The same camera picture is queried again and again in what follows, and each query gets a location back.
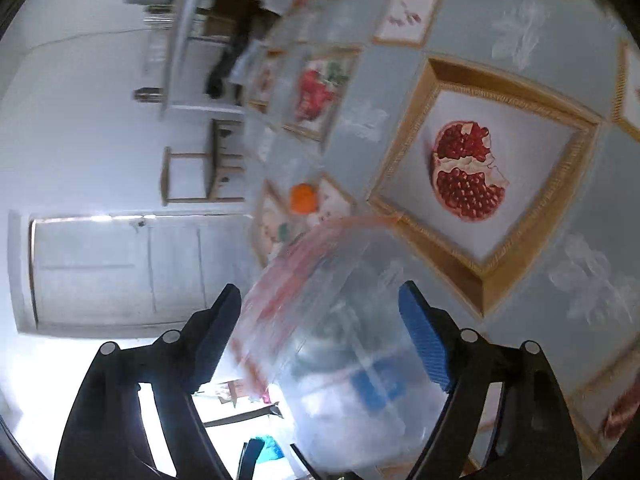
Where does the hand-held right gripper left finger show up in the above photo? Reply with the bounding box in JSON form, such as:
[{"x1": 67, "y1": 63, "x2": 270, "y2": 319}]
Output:
[{"x1": 54, "y1": 284, "x2": 243, "y2": 480}]

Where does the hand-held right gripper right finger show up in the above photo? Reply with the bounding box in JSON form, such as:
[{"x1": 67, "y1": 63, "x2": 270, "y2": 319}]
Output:
[{"x1": 399, "y1": 281, "x2": 583, "y2": 480}]

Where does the blue and white box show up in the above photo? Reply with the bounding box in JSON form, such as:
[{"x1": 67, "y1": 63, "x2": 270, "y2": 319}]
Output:
[{"x1": 295, "y1": 355, "x2": 416, "y2": 431}]

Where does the clear plastic bag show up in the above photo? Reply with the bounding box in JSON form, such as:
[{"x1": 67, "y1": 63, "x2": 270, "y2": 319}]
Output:
[{"x1": 227, "y1": 217, "x2": 451, "y2": 478}]

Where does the white door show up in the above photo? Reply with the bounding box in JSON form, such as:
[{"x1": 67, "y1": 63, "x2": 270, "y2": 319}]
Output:
[{"x1": 7, "y1": 210, "x2": 256, "y2": 333}]

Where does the orange round fruit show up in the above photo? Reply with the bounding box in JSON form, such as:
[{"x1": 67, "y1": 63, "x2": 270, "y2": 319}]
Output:
[{"x1": 290, "y1": 183, "x2": 319, "y2": 213}]

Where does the wooden chair with dark seat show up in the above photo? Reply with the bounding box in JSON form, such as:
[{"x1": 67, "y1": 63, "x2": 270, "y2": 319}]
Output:
[{"x1": 161, "y1": 119, "x2": 251, "y2": 206}]

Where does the fruit print tablecloth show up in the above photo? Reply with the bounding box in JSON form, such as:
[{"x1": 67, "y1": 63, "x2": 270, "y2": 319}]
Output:
[{"x1": 227, "y1": 0, "x2": 640, "y2": 480}]

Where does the black cloth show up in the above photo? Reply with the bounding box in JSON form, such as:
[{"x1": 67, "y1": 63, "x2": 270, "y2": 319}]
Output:
[{"x1": 204, "y1": 35, "x2": 256, "y2": 101}]

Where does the white side table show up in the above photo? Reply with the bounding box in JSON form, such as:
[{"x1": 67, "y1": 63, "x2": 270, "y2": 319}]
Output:
[{"x1": 160, "y1": 0, "x2": 281, "y2": 116}]

